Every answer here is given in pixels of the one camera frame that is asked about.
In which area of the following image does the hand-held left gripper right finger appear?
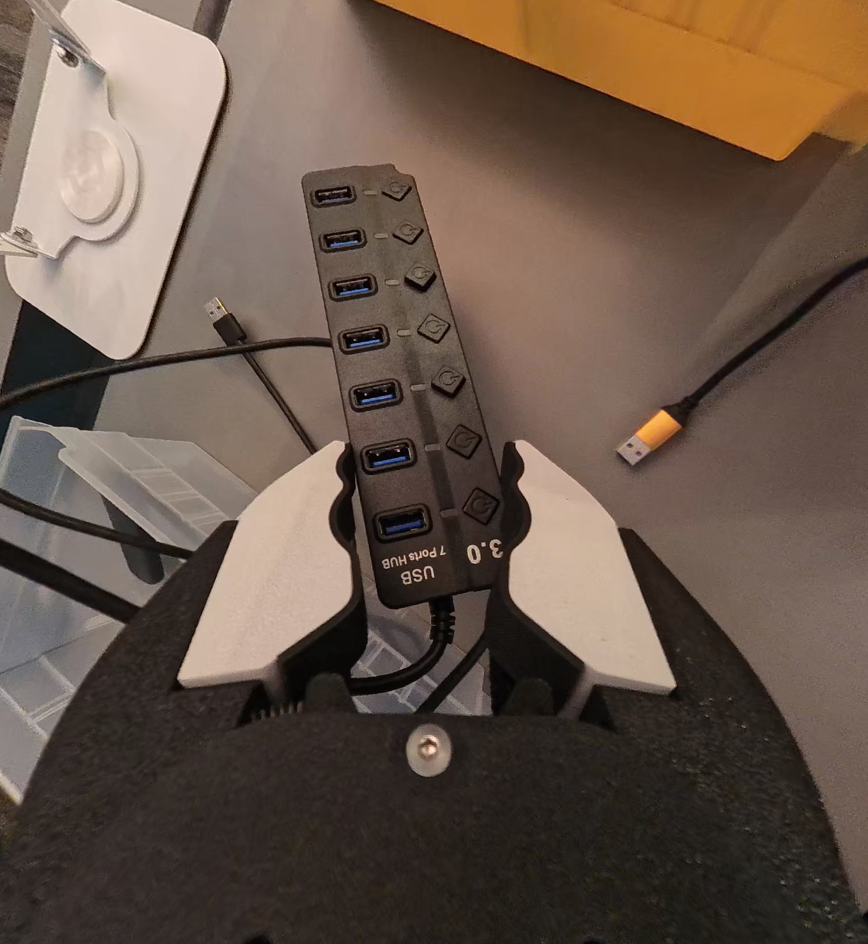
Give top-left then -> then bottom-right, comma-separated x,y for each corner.
490,440 -> 678,694

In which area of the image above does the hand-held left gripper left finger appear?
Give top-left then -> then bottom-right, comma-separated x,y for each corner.
178,443 -> 364,690

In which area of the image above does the orange plug usb cable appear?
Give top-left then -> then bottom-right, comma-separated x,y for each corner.
617,248 -> 868,473

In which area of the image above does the clear plastic bin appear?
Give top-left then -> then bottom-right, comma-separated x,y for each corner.
0,416 -> 486,805

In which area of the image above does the black 7-port USB hub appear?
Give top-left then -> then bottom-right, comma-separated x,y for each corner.
0,337 -> 464,694

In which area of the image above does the thin black cable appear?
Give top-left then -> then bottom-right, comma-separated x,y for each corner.
203,298 -> 320,454

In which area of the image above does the yellow plastic bin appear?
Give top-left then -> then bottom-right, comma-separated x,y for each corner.
368,0 -> 868,163

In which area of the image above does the black flat desk pad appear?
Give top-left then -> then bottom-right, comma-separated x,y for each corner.
0,313 -> 122,443

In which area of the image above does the white stand base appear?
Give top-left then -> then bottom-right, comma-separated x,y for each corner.
0,0 -> 230,359

